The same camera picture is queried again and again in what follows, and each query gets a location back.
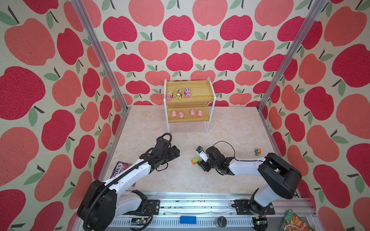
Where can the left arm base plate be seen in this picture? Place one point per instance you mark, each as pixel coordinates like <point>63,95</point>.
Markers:
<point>151,207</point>

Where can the green orange toy car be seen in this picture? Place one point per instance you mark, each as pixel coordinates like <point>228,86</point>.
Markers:
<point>257,151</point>

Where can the wooden two-tier shelf white frame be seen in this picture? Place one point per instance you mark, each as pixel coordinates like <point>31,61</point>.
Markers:
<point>203,98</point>

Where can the aluminium frame post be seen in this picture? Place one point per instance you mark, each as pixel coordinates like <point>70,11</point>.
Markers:
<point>309,21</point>
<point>99,51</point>

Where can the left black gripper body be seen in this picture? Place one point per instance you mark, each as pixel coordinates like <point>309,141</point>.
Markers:
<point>170,155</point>

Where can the blue block on rail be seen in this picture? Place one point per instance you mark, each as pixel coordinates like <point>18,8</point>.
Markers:
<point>191,220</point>

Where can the pink toy car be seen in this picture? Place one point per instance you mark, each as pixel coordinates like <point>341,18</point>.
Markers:
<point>169,95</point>
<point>187,93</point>

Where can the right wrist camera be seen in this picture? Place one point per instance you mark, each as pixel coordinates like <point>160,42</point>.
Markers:
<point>200,151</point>

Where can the right aluminium frame post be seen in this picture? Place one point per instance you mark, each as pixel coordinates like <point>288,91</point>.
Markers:
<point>309,21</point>

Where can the left aluminium frame post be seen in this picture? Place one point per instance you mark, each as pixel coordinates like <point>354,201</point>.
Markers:
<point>99,51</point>

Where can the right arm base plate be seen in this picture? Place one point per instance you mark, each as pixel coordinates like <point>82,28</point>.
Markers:
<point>244,207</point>

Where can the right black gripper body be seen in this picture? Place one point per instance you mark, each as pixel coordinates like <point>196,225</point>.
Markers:
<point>207,164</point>

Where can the green snack bag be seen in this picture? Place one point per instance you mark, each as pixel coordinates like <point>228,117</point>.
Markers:
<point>292,222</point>

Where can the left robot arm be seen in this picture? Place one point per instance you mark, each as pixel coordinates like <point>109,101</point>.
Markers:
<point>103,201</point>

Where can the round black knob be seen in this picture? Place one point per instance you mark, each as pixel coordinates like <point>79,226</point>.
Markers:
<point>221,222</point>

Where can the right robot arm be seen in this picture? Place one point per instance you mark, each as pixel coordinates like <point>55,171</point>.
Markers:
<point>281,178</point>

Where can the purple snack bag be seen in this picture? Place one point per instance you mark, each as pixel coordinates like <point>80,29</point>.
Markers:
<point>119,168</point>

